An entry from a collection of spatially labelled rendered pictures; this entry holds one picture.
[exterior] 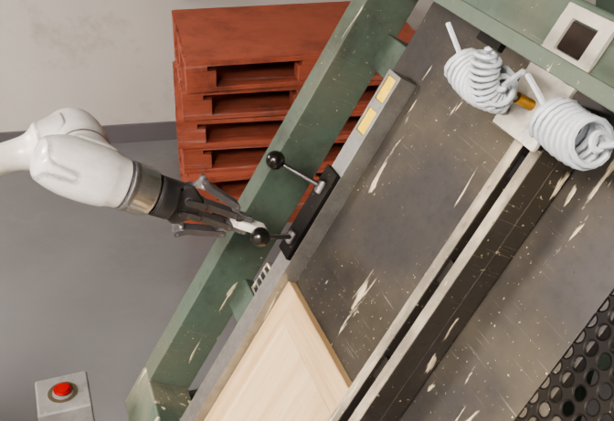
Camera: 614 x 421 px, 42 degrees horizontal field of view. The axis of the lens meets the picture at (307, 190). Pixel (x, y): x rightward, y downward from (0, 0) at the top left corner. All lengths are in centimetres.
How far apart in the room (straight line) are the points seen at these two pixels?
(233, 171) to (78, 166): 277
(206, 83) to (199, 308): 204
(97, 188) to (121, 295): 245
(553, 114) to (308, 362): 75
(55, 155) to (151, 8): 352
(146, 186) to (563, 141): 75
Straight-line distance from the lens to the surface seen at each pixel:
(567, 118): 93
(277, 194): 179
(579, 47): 112
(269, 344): 163
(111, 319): 367
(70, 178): 136
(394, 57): 168
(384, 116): 151
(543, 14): 120
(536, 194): 117
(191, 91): 382
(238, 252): 185
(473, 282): 120
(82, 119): 151
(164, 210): 143
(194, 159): 405
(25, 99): 507
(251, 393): 166
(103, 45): 491
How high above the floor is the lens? 228
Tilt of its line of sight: 30 degrees down
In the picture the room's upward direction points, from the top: 1 degrees clockwise
